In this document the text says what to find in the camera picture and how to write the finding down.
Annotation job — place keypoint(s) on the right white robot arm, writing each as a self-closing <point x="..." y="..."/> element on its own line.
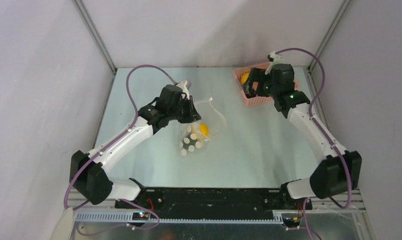
<point x="337" y="168"/>

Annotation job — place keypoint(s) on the clear dotted zip top bag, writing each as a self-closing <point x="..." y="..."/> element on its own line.
<point x="214" y="119"/>

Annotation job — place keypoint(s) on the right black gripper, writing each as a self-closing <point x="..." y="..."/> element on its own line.
<point x="254" y="84"/>

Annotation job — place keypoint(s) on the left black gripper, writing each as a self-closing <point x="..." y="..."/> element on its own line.
<point x="192" y="115"/>

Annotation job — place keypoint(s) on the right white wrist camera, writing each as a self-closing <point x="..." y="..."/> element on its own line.
<point x="273" y="59"/>

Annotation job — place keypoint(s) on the yellow lemon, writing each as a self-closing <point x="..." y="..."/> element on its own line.
<point x="244" y="78"/>

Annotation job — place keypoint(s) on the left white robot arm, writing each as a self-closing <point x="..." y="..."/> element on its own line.
<point x="89" y="172"/>

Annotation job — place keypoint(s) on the aluminium frame rail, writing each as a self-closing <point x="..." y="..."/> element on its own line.
<point x="112" y="210"/>

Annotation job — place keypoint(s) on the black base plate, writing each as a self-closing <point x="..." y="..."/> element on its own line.
<point x="194" y="203"/>

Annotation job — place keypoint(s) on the pink plastic basket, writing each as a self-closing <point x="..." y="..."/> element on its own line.
<point x="282" y="102"/>

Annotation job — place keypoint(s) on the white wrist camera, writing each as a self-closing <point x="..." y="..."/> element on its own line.
<point x="185" y="86"/>
<point x="273" y="59"/>

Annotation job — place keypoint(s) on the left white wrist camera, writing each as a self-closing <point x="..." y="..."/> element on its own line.
<point x="185" y="86"/>

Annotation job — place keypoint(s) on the dark green avocado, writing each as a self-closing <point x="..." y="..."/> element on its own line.
<point x="191" y="142"/>

